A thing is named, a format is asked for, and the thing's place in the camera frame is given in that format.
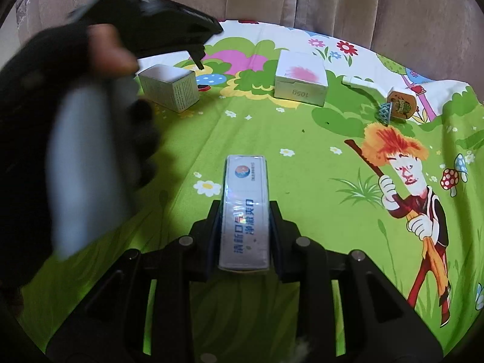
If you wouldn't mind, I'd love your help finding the teal ribbed cup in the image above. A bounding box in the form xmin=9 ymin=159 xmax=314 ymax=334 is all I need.
xmin=375 ymin=102 xmax=393 ymax=126

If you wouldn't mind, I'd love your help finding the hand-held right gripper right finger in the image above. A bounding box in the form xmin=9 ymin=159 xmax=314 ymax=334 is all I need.
xmin=268 ymin=200 xmax=444 ymax=363

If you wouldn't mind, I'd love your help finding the person's left hand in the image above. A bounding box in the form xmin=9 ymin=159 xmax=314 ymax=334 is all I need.
xmin=0 ymin=23 xmax=160 ymax=286

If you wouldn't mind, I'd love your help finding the white small flat packet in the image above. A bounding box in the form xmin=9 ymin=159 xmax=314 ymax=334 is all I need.
xmin=342 ymin=75 xmax=379 ymax=92

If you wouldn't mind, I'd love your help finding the white box with blue print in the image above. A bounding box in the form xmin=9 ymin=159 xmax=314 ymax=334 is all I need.
xmin=218 ymin=154 xmax=271 ymax=273

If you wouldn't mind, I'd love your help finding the brown small printed box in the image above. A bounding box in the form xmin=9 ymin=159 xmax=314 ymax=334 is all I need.
xmin=387 ymin=88 xmax=417 ymax=120

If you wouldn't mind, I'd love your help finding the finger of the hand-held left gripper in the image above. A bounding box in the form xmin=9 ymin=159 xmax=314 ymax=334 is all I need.
xmin=187 ymin=43 xmax=207 ymax=71
xmin=178 ymin=8 xmax=225 ymax=41

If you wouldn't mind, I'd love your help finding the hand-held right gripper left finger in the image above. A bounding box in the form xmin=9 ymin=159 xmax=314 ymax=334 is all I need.
xmin=45 ymin=200 xmax=222 ymax=363

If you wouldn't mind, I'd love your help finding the green cartoon printed blanket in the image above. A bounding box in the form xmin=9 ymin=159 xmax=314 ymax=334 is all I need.
xmin=15 ymin=18 xmax=484 ymax=360

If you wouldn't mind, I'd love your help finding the white box with pink print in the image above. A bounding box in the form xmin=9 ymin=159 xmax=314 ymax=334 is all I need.
xmin=274 ymin=49 xmax=328 ymax=107

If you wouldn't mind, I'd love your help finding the grey open cardboard box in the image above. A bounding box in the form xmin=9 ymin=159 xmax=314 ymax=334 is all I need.
xmin=138 ymin=64 xmax=201 ymax=113

